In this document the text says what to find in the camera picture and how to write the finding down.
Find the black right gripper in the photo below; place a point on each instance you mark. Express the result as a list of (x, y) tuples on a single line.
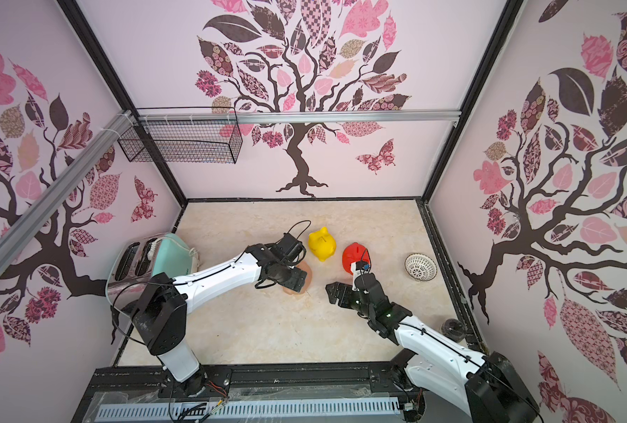
[(349, 296)]

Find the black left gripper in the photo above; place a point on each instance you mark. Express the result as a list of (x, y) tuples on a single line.
[(296, 282)]

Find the pink piggy bank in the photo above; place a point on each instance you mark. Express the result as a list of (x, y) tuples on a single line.
[(303, 266)]

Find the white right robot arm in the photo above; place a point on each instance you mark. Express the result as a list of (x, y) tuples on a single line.
[(486, 387)]

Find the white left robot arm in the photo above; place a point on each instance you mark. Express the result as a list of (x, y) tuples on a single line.
[(161, 312)]

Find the red piggy bank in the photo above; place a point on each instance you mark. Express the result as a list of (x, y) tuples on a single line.
[(354, 253)]

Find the yellow piggy bank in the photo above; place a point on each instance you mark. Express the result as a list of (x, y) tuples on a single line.
[(322, 244)]

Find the white sink strainer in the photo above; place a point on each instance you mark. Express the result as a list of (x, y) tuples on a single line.
[(421, 267)]

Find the clear jar black lid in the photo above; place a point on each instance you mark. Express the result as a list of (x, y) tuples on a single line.
[(454, 330)]

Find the mint green chrome toaster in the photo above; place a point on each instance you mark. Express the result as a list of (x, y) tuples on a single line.
[(144, 258)]

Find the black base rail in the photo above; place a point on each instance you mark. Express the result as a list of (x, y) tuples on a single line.
[(254, 382)]

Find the aluminium rail back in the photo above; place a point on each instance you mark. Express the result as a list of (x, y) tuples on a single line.
[(437, 115)]

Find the aluminium rail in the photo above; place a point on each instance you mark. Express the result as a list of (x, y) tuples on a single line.
[(437, 115), (31, 222)]

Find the white slotted cable duct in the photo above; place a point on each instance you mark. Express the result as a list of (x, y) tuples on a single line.
[(233, 409)]

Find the black wire basket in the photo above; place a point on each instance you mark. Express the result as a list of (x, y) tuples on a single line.
[(184, 135)]

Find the aluminium rail left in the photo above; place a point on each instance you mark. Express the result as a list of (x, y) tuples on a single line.
[(31, 222)]

